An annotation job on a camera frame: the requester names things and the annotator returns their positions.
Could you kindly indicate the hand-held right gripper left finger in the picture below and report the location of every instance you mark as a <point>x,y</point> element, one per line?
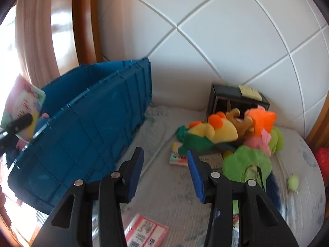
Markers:
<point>135,175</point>

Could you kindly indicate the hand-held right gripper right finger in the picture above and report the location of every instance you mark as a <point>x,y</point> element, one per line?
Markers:
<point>196,177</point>

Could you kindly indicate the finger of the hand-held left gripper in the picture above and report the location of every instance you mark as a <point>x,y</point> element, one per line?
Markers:
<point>19,123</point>

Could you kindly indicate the pink floral packet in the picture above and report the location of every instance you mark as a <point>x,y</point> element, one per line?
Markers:
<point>24,100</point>

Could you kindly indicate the blue plastic crate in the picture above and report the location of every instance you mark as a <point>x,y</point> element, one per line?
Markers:
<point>90,133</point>

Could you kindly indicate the small pink pig plush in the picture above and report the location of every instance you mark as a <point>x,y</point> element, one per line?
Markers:
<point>45,115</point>

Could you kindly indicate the pink and green packet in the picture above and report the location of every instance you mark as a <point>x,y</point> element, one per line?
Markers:
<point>178,157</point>

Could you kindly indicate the dark green plush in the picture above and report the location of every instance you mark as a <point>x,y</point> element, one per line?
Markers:
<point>195,140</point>

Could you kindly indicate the green leaf-shaped pouch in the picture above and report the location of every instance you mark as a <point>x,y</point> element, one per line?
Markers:
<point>246,159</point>

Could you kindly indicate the yellow and orange plush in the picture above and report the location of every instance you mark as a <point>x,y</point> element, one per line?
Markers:
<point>223,131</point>

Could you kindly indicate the red bordered tissue pack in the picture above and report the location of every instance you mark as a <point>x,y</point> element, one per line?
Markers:
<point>146,231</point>

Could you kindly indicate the brown deer plush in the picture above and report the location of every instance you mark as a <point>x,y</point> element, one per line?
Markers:
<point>239,122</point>

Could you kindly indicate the blue feather toy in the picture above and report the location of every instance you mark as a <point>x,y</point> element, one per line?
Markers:
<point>273,190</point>

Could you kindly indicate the black box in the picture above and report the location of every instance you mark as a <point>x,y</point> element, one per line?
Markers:
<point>223,97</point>

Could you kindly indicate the green frog plush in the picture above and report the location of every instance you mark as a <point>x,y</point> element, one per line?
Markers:
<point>278,140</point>

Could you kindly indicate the light green round plush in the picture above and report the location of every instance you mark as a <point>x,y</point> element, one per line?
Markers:
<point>293,182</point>

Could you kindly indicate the beige curtain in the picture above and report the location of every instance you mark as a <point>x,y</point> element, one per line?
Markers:
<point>38,25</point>

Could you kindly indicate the yellow sticky note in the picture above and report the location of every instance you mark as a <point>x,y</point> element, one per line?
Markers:
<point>250,92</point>

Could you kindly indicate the red toy suitcase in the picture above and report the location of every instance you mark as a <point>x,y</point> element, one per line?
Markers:
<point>323,158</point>

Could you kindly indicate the wooden headboard frame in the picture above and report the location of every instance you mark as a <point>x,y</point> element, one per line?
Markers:
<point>318,131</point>
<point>86,20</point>

